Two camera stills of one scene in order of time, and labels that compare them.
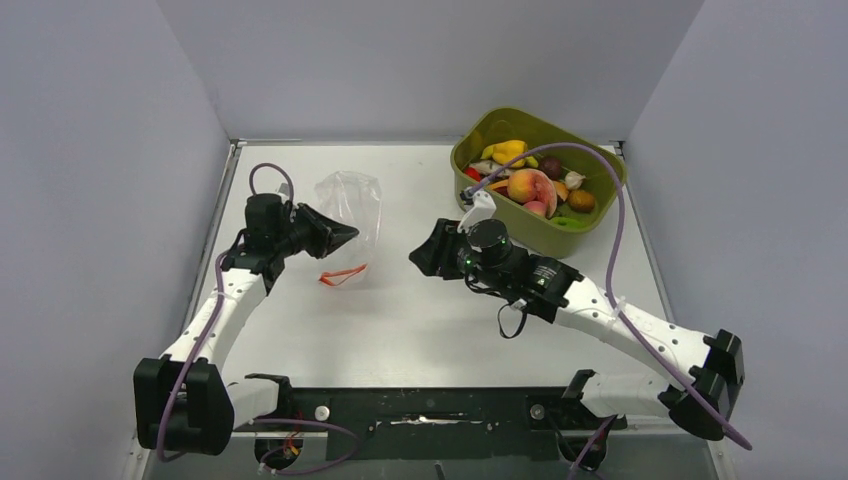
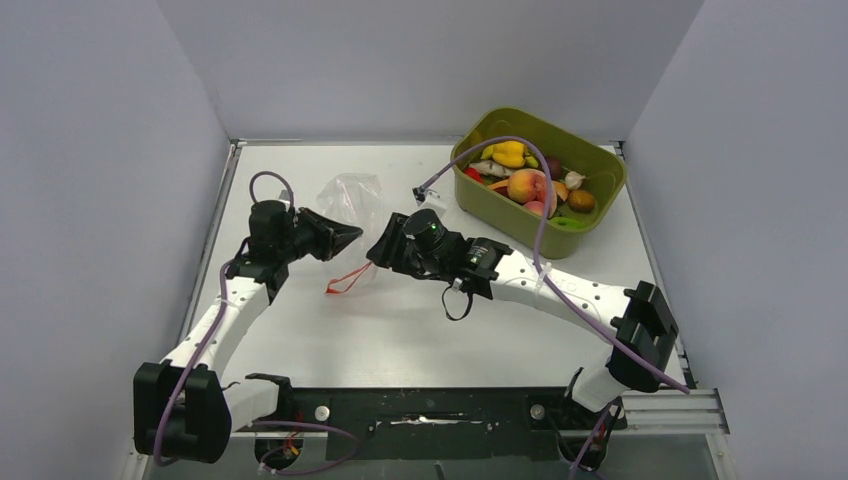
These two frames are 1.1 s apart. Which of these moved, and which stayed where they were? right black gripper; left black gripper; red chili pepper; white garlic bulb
Moved: right black gripper
Stayed: red chili pepper; white garlic bulb; left black gripper
